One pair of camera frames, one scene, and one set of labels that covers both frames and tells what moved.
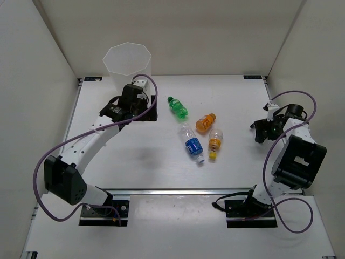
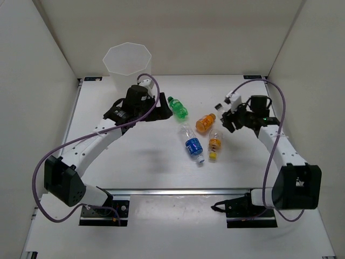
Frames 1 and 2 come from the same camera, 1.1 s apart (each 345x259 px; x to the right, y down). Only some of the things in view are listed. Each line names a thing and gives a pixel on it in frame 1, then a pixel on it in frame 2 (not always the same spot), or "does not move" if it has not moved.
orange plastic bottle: [205, 123] does not move
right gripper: [260, 137] to [230, 117]
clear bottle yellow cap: [215, 137] does not move
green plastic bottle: [176, 106] does not move
